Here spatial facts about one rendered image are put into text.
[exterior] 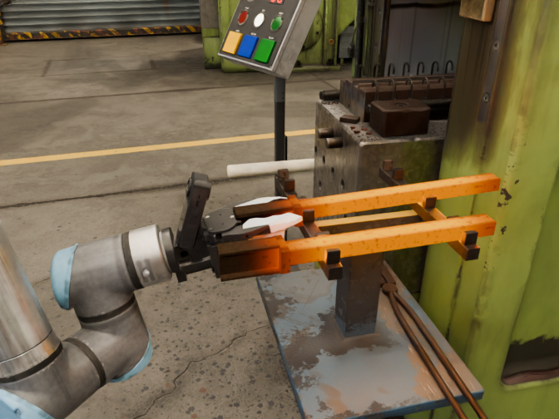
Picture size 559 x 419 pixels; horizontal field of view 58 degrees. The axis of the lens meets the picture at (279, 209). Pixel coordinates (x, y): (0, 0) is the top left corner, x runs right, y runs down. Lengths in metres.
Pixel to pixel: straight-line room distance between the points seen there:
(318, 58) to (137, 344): 5.60
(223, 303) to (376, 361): 1.29
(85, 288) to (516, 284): 0.87
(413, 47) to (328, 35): 4.65
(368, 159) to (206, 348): 1.05
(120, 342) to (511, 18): 0.87
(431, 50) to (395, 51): 0.11
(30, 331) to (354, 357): 0.52
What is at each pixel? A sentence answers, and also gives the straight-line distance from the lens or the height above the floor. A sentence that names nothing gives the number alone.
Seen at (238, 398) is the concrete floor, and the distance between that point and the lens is 1.77.
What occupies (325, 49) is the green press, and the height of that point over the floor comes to 0.25.
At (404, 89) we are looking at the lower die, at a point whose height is 0.99.
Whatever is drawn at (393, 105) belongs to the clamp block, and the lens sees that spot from 1.25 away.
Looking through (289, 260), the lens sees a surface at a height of 0.94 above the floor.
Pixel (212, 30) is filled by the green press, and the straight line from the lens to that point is 6.33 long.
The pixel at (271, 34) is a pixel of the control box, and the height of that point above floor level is 1.06.
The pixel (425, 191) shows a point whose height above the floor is 0.95.
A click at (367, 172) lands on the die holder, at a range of 1.21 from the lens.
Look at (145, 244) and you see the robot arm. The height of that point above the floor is 0.92.
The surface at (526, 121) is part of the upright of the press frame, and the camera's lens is 1.02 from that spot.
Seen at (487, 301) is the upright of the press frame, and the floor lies 0.63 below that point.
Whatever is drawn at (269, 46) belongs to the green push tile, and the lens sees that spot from 1.72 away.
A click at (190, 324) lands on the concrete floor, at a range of 2.06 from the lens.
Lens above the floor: 1.31
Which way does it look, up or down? 27 degrees down
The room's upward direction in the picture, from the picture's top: straight up
